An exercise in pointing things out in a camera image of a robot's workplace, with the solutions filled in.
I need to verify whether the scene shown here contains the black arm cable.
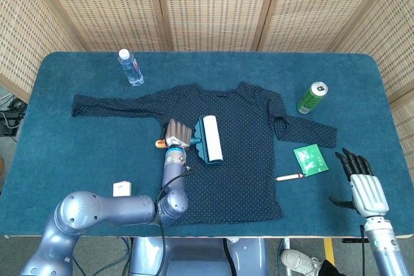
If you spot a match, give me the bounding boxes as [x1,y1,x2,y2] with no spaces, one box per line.
[156,166,195,276]

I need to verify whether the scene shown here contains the white sneaker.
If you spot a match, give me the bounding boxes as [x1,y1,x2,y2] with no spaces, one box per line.
[280,249,321,276]

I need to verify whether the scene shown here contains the teal blue tablecloth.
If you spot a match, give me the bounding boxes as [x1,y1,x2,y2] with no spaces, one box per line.
[0,51,414,238]

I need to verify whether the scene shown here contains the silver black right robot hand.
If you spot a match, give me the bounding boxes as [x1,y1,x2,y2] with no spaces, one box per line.
[329,148,391,217]

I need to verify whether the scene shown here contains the beige pen with red band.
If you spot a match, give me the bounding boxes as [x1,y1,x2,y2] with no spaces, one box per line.
[275,173,305,182]

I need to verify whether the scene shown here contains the clear plastic water bottle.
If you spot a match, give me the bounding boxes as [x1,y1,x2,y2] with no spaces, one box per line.
[117,48,145,87]

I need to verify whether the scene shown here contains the white paper pack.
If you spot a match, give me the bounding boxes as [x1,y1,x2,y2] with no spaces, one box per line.
[113,181,133,198]

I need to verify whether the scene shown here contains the grey robot torso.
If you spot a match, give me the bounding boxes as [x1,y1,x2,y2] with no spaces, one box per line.
[129,237,269,276]

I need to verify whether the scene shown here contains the green foil packet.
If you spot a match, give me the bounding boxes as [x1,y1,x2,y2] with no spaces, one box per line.
[293,143,329,177]

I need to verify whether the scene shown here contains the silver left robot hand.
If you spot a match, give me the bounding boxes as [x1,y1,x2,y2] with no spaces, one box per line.
[160,119,194,149]

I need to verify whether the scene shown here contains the navy polka dot shirt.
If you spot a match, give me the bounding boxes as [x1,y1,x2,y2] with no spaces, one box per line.
[71,81,338,225]

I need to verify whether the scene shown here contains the woven rattan folding screen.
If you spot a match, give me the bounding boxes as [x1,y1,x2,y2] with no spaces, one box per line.
[0,0,414,173]

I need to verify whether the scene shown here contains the teal lint roller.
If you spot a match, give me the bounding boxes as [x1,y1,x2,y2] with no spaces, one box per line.
[155,114,224,165]

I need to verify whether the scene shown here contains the black floor cables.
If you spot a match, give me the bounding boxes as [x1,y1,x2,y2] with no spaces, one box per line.
[0,93,27,143]

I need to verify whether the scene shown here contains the green drink can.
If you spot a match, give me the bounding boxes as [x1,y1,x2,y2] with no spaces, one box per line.
[298,81,329,115]

